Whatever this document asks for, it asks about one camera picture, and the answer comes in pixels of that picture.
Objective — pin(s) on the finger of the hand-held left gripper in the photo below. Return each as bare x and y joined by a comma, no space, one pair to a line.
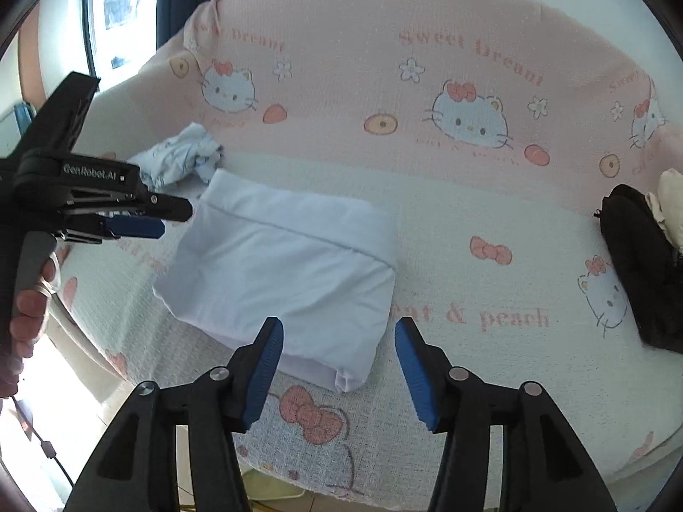
171,207
136,227

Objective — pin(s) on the yellow-green slipper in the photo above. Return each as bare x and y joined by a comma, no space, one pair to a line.
267,488

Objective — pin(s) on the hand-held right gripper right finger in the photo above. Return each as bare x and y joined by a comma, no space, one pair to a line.
419,378

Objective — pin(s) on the white t-shirt with navy trim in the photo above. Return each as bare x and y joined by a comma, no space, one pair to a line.
277,266

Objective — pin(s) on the person's left hand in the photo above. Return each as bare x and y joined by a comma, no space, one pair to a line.
32,314

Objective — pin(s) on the dark blue curtain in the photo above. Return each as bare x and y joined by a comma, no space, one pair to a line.
176,0

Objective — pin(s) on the black folded cloth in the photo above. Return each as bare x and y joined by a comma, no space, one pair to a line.
640,266

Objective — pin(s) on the teal bag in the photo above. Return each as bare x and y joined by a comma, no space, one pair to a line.
24,117

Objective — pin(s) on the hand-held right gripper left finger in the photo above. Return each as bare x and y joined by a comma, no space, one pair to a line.
264,373

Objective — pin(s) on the beige folded cloth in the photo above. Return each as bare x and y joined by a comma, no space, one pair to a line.
669,197

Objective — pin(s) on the pink cartoon printed sofa blanket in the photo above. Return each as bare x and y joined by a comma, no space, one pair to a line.
373,90

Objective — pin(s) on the light blue cartoon printed garment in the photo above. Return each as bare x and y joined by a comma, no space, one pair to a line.
176,157

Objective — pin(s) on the glass sliding door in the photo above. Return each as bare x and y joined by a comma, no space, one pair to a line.
122,10

